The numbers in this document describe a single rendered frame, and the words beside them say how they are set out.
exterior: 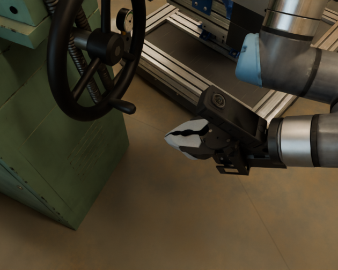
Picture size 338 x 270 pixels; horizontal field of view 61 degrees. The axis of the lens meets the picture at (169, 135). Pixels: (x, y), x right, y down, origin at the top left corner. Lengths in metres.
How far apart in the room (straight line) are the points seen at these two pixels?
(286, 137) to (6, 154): 0.58
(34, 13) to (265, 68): 0.37
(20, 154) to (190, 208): 0.72
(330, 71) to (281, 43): 0.08
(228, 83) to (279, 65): 0.89
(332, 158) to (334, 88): 0.10
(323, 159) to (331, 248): 0.94
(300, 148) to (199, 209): 0.86
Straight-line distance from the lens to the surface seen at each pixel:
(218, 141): 0.46
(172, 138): 0.52
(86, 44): 0.56
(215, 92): 0.42
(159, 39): 1.53
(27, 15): 0.53
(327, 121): 0.43
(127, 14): 0.85
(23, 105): 0.71
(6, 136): 0.71
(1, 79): 0.65
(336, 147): 0.42
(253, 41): 0.46
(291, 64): 0.46
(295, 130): 0.43
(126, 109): 0.59
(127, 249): 1.20
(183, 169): 1.30
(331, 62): 0.47
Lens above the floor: 1.17
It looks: 57 degrees down
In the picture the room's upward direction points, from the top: straight up
